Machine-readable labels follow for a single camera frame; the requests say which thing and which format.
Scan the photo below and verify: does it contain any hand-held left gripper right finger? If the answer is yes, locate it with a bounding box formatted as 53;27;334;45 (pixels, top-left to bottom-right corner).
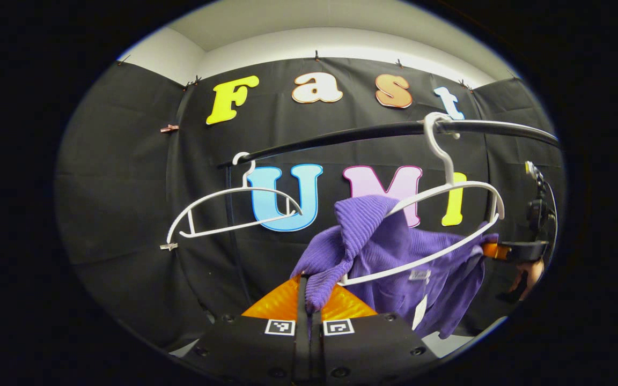
310;283;439;384

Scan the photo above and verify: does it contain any black clothes rack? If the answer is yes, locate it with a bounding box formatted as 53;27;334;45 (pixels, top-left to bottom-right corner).
219;119;561;311

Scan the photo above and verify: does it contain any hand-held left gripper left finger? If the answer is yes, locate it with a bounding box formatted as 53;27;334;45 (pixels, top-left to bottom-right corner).
194;275;310;384

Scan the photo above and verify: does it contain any bare white clothes hanger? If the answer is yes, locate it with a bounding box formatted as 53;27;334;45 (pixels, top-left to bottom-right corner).
166;152;304;248

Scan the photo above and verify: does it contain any purple corduroy shirt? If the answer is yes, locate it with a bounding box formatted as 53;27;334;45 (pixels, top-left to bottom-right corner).
290;195;500;339

